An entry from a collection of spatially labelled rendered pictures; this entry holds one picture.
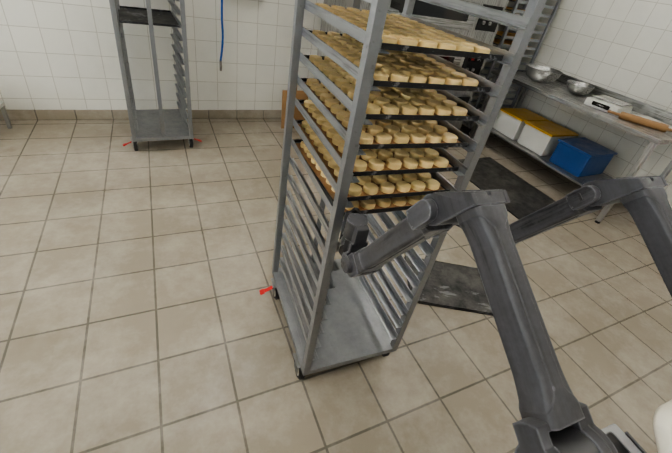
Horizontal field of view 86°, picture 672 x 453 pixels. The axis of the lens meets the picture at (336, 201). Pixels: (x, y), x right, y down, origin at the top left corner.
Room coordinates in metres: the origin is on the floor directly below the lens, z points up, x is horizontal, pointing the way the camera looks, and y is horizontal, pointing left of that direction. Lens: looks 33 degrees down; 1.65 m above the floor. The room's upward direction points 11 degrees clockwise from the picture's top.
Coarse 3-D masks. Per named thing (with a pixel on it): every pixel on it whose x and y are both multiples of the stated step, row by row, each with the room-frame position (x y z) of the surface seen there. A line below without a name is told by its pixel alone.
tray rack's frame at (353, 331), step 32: (288, 96) 1.43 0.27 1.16; (288, 128) 1.44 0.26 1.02; (288, 160) 1.44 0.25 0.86; (320, 224) 1.56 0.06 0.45; (352, 288) 1.43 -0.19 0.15; (288, 320) 1.13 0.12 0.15; (352, 320) 1.21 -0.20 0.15; (320, 352) 1.00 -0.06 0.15; (352, 352) 1.03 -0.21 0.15; (384, 352) 1.07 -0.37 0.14
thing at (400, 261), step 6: (372, 216) 1.50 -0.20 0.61; (372, 222) 1.47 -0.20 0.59; (378, 228) 1.43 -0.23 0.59; (378, 234) 1.39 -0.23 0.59; (396, 258) 1.24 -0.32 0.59; (402, 258) 1.22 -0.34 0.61; (402, 264) 1.20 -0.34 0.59; (402, 270) 1.17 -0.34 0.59; (408, 270) 1.16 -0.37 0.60; (408, 276) 1.14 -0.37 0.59; (414, 276) 1.12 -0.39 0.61; (414, 282) 1.11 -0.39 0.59; (420, 282) 1.09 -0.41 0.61
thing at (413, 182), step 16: (304, 128) 1.42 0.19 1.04; (320, 144) 1.25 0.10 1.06; (336, 176) 1.07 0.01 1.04; (368, 176) 1.08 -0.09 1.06; (384, 176) 1.10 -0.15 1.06; (400, 176) 1.12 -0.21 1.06; (416, 176) 1.15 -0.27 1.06; (352, 192) 0.96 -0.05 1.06; (368, 192) 0.99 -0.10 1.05; (384, 192) 1.02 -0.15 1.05; (400, 192) 1.05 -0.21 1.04
